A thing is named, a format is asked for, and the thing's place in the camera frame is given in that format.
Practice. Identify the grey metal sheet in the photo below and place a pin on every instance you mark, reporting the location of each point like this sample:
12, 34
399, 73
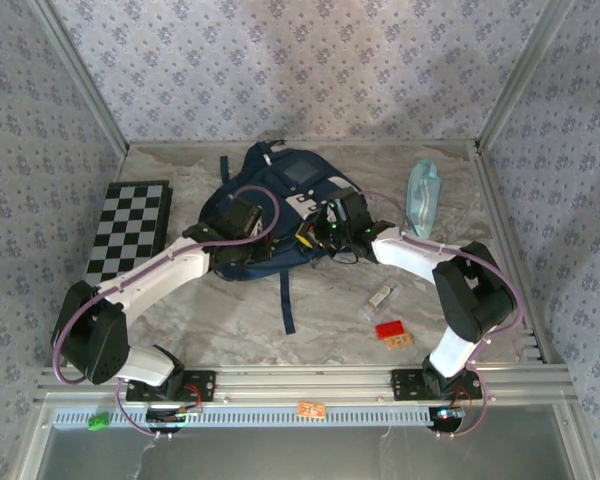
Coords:
300, 455

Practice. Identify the light blue pencil case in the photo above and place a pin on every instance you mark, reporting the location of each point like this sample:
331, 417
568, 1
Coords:
422, 195

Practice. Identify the orange tag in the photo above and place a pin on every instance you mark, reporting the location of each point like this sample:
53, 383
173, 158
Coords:
310, 410

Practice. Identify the aluminium frame post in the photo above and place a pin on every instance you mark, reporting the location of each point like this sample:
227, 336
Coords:
87, 85
517, 82

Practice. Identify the aluminium mounting rail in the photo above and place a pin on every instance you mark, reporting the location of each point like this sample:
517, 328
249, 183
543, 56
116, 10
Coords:
300, 385

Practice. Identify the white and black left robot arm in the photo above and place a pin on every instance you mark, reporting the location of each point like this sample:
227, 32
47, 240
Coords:
165, 270

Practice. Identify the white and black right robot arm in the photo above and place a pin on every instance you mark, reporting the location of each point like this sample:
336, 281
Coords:
405, 255

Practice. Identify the green plastic clip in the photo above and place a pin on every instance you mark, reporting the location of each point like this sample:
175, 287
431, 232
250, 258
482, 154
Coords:
98, 421

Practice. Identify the small clear tube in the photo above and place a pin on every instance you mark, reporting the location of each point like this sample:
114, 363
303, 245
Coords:
378, 299

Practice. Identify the black and grey chessboard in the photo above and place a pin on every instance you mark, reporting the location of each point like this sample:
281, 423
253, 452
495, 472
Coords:
125, 225

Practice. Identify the red plastic block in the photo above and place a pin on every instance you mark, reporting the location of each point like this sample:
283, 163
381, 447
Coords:
390, 330

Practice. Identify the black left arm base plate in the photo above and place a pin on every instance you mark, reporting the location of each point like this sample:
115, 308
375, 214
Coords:
205, 385

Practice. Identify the navy blue backpack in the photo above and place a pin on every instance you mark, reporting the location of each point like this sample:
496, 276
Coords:
275, 175

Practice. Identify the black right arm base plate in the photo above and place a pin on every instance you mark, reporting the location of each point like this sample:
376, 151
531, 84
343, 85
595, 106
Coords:
405, 385

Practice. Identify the orange block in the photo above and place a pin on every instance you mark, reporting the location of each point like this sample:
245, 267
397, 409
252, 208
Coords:
400, 342

